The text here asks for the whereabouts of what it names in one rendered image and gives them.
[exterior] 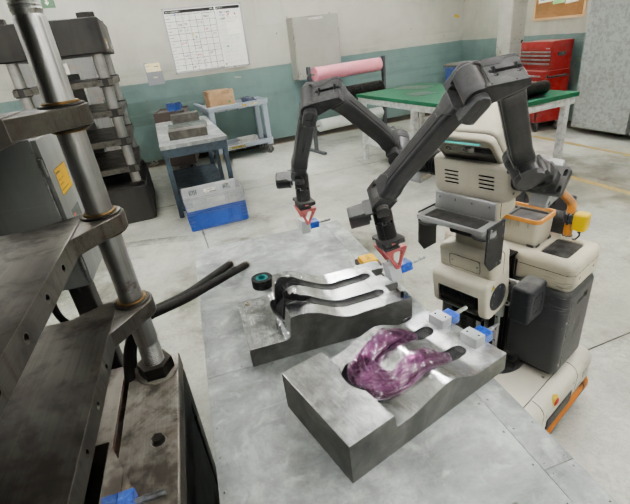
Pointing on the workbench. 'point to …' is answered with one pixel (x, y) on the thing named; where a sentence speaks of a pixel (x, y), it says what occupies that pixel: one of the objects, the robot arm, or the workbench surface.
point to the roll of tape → (261, 281)
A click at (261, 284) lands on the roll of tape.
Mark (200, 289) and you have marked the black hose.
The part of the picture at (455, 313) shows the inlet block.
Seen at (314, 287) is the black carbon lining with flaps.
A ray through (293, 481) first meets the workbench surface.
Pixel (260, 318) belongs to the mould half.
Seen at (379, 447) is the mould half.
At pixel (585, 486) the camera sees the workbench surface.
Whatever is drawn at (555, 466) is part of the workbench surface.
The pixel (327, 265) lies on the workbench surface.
